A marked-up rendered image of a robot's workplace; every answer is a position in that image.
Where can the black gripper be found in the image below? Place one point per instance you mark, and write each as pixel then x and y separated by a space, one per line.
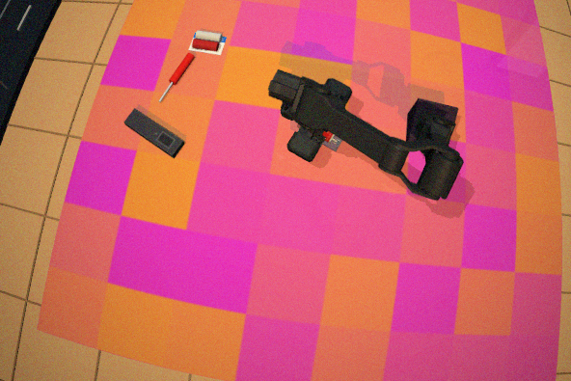
pixel 306 143

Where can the red cylindrical battery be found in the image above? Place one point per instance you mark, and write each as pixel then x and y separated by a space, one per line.
pixel 328 135

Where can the red-handled screwdriver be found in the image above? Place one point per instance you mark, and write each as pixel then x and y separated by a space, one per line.
pixel 180 70

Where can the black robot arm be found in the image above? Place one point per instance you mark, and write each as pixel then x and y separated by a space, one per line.
pixel 319 107

